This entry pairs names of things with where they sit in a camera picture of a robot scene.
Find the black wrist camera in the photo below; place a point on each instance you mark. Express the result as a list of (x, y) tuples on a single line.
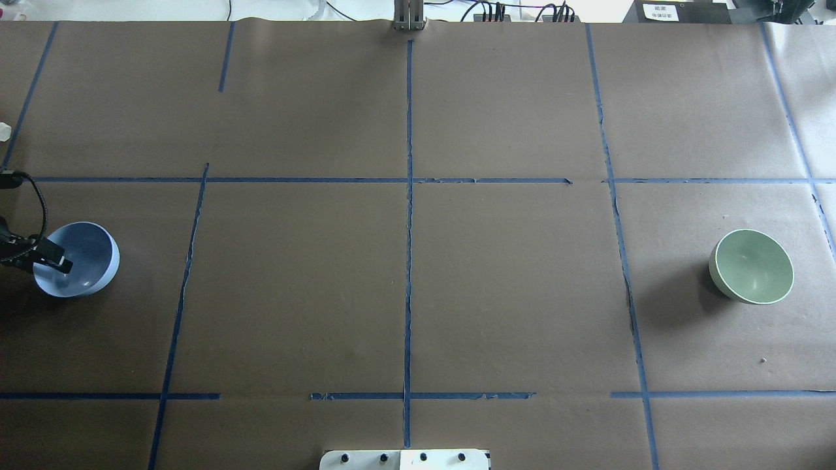
[(9, 179)]

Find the blue bowl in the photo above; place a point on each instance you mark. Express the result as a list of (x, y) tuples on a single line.
[(94, 256)]

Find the black labelled box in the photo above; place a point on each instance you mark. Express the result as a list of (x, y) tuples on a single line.
[(679, 12)]

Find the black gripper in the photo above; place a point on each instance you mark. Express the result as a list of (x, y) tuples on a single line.
[(52, 255)]

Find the aluminium frame post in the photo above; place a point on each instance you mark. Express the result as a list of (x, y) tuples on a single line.
[(409, 15)]

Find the white camera mast base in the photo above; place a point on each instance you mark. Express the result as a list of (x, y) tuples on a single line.
[(438, 458)]

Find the green bowl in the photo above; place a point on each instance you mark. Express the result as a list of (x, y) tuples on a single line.
[(750, 267)]

